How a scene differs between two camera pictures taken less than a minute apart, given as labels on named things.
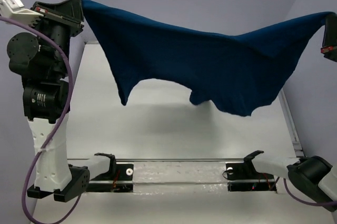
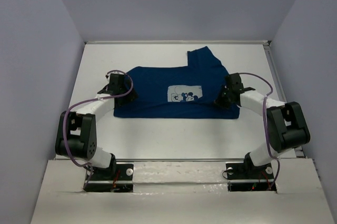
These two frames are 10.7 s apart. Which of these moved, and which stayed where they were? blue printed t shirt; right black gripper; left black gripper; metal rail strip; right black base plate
Moved: right black gripper; left black gripper; blue printed t shirt
Stayed: right black base plate; metal rail strip
